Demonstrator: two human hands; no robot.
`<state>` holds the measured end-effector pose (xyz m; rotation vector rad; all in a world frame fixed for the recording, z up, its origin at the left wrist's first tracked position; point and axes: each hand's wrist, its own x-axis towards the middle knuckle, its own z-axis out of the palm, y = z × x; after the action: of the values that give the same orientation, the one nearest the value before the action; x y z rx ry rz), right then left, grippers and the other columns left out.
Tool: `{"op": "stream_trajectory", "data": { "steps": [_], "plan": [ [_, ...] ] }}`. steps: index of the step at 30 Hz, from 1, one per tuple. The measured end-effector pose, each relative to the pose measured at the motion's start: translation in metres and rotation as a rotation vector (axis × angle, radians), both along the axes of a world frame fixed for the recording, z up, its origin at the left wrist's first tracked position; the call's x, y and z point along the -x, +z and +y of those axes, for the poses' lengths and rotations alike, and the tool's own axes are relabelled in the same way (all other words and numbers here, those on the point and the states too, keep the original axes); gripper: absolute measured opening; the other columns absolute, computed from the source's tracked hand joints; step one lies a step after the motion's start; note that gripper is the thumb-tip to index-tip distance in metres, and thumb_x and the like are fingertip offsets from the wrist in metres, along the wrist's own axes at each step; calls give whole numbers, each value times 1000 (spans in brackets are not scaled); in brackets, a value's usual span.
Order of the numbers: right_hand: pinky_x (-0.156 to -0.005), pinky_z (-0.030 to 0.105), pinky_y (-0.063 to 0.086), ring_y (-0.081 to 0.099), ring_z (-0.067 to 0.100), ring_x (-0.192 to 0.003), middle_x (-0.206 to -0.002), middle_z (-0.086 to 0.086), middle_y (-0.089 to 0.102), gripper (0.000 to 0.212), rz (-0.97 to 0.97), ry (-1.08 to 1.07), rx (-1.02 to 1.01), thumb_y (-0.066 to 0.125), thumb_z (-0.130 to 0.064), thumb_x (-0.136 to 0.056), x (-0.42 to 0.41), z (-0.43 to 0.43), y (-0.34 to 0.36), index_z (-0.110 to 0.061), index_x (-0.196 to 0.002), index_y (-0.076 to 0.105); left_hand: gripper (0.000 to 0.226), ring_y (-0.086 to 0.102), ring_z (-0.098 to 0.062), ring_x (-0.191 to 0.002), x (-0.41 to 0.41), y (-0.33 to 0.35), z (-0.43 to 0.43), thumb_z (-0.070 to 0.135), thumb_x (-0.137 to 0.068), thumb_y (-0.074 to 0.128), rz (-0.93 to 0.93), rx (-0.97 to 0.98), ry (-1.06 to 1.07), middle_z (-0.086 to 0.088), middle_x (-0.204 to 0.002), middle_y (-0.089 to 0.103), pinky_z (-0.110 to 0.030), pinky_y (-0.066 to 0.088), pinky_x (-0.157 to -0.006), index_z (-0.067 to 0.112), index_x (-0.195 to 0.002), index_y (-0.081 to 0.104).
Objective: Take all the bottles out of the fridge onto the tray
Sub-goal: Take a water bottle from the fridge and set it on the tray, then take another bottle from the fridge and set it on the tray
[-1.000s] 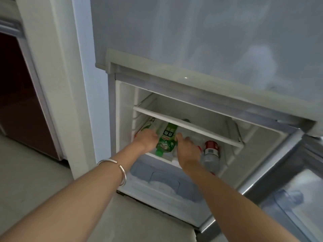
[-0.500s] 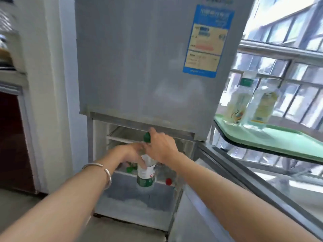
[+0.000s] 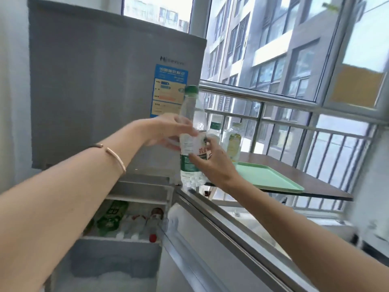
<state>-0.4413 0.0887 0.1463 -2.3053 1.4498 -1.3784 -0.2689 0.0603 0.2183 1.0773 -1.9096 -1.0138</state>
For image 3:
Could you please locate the person's right hand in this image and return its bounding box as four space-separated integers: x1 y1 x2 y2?
188 137 243 192

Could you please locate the person's left hand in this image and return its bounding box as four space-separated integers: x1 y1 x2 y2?
138 113 201 151

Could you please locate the clear green-label water bottle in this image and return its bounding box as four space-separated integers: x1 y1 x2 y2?
179 85 214 189

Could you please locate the person's right forearm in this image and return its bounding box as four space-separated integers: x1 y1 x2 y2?
225 172 389 292

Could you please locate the person's left forearm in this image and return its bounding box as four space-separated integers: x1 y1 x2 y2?
0 118 147 292

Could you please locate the clear bottle with green cap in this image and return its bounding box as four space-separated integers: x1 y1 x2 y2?
206 121 223 144

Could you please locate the clear bottle with yellow label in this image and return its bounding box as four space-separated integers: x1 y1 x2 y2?
223 123 244 167

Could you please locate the blue energy label sticker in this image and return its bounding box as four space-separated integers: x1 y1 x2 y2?
150 64 189 118

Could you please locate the green plastic tray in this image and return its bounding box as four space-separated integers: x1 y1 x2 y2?
233 162 305 194

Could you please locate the red-capped bottle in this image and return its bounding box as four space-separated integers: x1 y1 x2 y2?
147 207 165 244

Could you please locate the metal balcony railing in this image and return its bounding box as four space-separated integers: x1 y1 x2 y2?
199 80 378 211

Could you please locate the grey refrigerator lower door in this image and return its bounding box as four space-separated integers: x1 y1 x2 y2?
159 185 320 292

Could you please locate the green bottle in refrigerator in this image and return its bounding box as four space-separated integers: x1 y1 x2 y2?
97 201 129 238

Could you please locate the grey refrigerator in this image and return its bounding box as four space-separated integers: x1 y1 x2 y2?
27 0 208 292

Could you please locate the brown table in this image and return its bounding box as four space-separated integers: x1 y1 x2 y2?
207 152 354 202

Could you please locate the white refrigerator drawer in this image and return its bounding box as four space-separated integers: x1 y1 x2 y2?
70 236 162 281

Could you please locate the grey apartment building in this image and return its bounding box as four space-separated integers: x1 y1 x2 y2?
202 0 350 102

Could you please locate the yellow sheet on window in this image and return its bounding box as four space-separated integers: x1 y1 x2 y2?
330 65 385 108

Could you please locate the rose gold bracelet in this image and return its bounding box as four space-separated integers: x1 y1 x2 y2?
88 144 127 175

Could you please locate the white window frame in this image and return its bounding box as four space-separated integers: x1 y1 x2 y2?
188 0 389 125

